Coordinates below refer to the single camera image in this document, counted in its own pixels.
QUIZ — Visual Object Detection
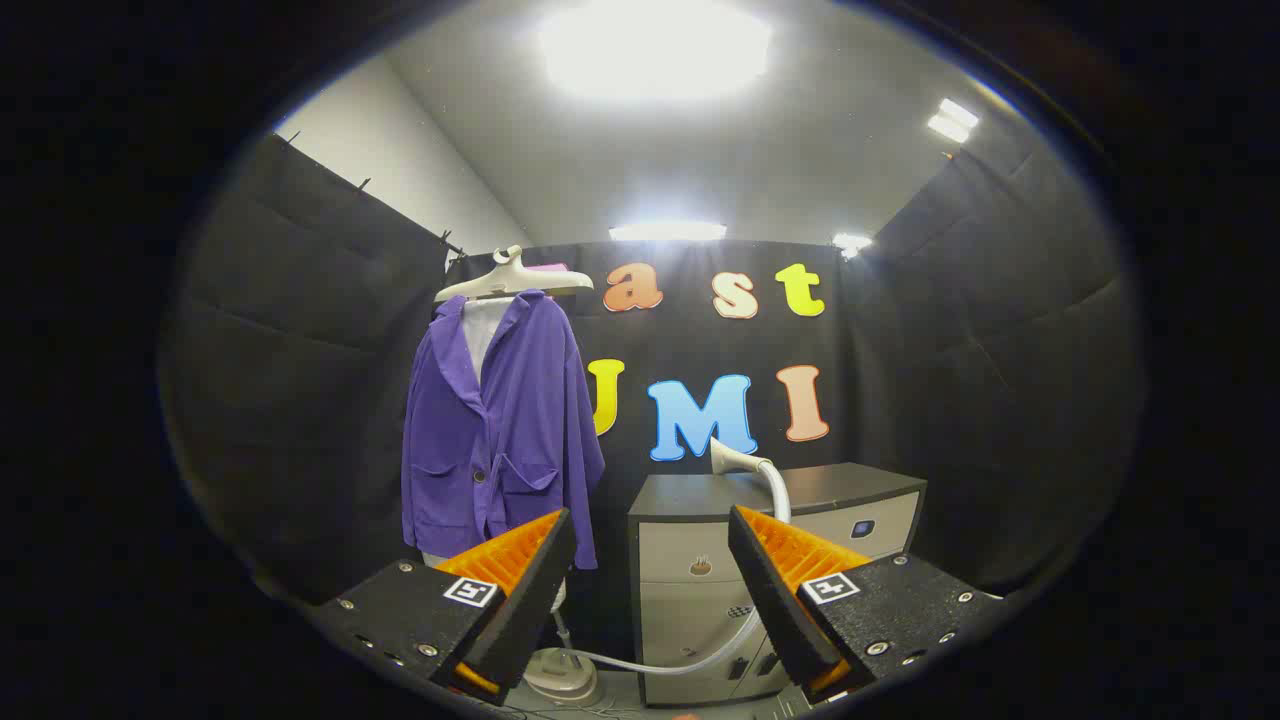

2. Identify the white garment steamer base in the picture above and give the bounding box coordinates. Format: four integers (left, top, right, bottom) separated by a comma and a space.
523, 647, 602, 707

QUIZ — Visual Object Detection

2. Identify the purple ribbed jacket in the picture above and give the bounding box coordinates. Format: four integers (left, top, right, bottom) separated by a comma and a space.
401, 289, 607, 571

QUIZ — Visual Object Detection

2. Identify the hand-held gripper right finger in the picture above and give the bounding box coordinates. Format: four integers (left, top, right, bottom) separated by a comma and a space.
727, 504, 1004, 707

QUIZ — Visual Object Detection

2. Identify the white plastic clothes hanger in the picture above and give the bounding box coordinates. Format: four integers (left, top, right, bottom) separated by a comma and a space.
433, 245, 595, 304

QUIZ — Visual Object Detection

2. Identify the large ceiling light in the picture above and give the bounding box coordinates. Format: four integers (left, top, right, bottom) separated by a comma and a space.
540, 0, 773, 102

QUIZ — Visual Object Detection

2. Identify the grey cabinet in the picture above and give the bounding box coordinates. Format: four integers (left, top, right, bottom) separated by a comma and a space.
628, 462, 928, 708

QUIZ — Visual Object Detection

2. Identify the twin panel ceiling light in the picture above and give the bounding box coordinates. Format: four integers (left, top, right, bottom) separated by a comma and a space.
927, 98, 981, 144

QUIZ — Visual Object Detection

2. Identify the white inner cloth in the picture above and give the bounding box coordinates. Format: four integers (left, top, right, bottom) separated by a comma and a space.
462, 297, 517, 379

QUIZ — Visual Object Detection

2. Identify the grey garment steamer hose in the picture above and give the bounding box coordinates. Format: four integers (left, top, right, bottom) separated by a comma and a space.
560, 608, 763, 677

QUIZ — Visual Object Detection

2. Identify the long ceiling light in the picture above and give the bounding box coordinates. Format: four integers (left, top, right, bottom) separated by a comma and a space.
609, 222, 728, 243

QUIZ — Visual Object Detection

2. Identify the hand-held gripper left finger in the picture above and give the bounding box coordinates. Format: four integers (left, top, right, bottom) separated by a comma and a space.
310, 507, 578, 707

